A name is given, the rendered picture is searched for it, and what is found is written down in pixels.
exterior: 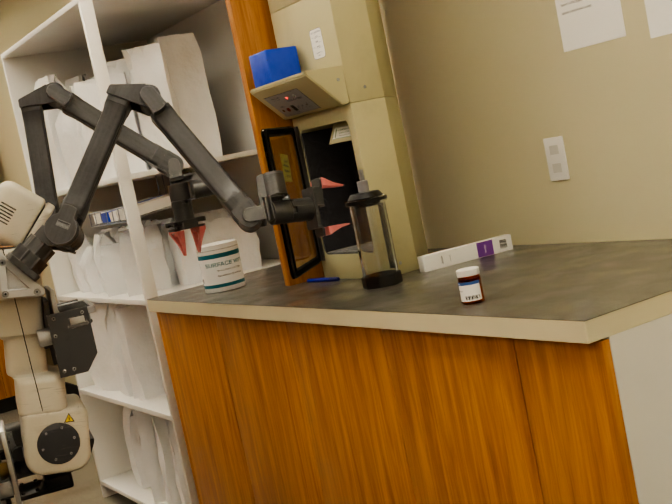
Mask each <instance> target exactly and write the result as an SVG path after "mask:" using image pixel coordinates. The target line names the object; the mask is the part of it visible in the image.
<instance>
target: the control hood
mask: <svg viewBox="0 0 672 504"><path fill-rule="evenodd" d="M296 88H297V89H298V90H299V91H301V92H302V93H303V94H304V95H306V96H307V97H308V98H309V99H311V100H312V101H313V102H314V103H316V104H317V105H318V106H319V107H321V108H318V109H314V110H311V111H307V112H303V113H300V114H296V115H293V116H289V117H286V116H285V115H284V114H282V113H281V112H280V111H278V110H277V109H276V108H275V107H273V106H272V105H271V104H269V103H268V102H267V101H266V100H264V98H268V97H271V96H274V95H277V94H280V93H283V92H286V91H289V90H292V89H296ZM250 93H251V94H252V95H253V96H254V97H255V98H257V99H258V100H259V101H261V102H262V103H263V104H264V105H266V106H267V107H268V108H270V109H271V110H272V111H273V112H275V113H276V114H277V115H279V116H280V117H281V118H282V119H284V120H289V119H293V118H297V117H301V116H304V115H308V114H312V113H315V112H319V111H323V110H326V109H330V108H334V107H337V106H341V105H345V104H348V102H349V98H348V93H347V88H346V83H345V78H344V73H343V68H342V66H341V65H340V66H334V67H327V68H321V69H315V70H309V71H304V72H301V73H298V74H295V75H292V76H289V77H287V78H284V79H281V80H278V81H275V82H272V83H269V84H266V85H263V86H261V87H258V88H255V89H252V90H251V91H250Z"/></svg>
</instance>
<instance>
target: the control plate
mask: <svg viewBox="0 0 672 504"><path fill-rule="evenodd" d="M293 95H295V96H296V97H294V96H293ZM285 97H287V98H289V99H286V98H285ZM264 100H266V101H267V102H268V103H269V104H271V105H272V106H273V107H275V108H276V109H277V110H278V111H280V112H281V113H282V114H284V115H285V116H286V117H289V116H293V115H296V114H300V113H303V112H307V111H311V110H314V109H318V108H321V107H319V106H318V105H317V104H316V103H314V102H313V101H312V100H311V99H309V98H308V97H307V96H306V95H304V94H303V93H302V92H301V91H299V90H298V89H297V88H296V89H292V90H289V91H286V92H283V93H280V94H277V95H274V96H271V97H268V98H264ZM306 102H307V103H309V105H306ZM302 104H304V106H302ZM290 105H294V106H295V107H296V108H297V109H299V110H298V111H296V110H294V109H293V108H292V107H291V106H290ZM297 105H299V106H300V107H299V108H298V106H297ZM287 108H289V109H291V111H290V112H289V111H287ZM282 110H285V112H283V111H282Z"/></svg>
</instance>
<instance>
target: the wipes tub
mask: <svg viewBox="0 0 672 504"><path fill-rule="evenodd" d="M196 252H197V257H198V262H199V266H200V270H201V275H202V279H203V284H204V288H205V292H206V293H207V294H213V293H220V292H225V291H229V290H233V289H237V288H240V287H243V286H244V285H245V278H244V273H243V268H242V263H241V259H240V254H239V249H238V245H237V240H236V239H228V240H222V241H217V242H213V243H208V244H204V245H202V247H201V252H198V251H197V248H196Z"/></svg>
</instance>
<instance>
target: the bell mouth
mask: <svg viewBox="0 0 672 504"><path fill-rule="evenodd" d="M346 141H351V135H350V130H349V125H348V123H347V122H346V121H343V122H339V123H335V124H333V128H332V133H331V138H330V143H329V145H331V144H336V143H341V142H346Z"/></svg>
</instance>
